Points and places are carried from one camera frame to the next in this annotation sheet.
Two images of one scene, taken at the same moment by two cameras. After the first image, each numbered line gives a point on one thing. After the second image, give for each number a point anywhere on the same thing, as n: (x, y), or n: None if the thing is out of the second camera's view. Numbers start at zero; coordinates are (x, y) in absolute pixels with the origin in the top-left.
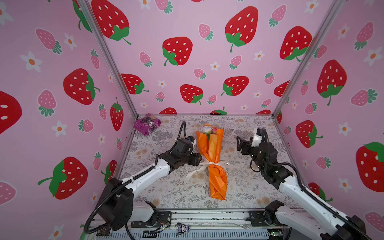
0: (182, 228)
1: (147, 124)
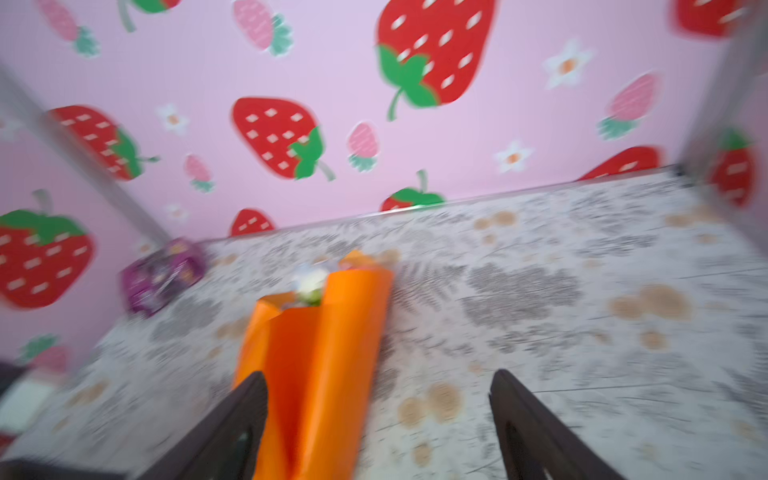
0: None
1: (154, 281)
